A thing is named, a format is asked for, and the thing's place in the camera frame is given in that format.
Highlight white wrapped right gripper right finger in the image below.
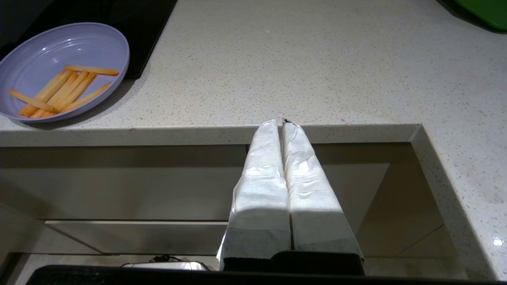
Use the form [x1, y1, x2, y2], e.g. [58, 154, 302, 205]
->
[282, 121, 364, 262]

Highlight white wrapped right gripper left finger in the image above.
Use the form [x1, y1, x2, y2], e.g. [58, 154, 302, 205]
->
[216, 119, 293, 272]

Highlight purple plastic plate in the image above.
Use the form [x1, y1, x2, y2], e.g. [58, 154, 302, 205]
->
[0, 22, 130, 123]

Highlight silver robot base part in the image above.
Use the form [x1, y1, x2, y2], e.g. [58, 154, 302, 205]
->
[122, 260, 210, 272]

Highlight orange french fry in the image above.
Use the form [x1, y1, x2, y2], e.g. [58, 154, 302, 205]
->
[17, 69, 74, 117]
[30, 71, 80, 118]
[64, 65, 120, 76]
[60, 82, 112, 113]
[51, 72, 98, 112]
[8, 88, 57, 113]
[40, 70, 90, 118]

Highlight black induction cooktop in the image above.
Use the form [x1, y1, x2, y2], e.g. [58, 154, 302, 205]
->
[0, 0, 178, 80]

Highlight green plastic tray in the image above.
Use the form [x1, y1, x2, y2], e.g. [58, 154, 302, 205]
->
[454, 0, 507, 31]

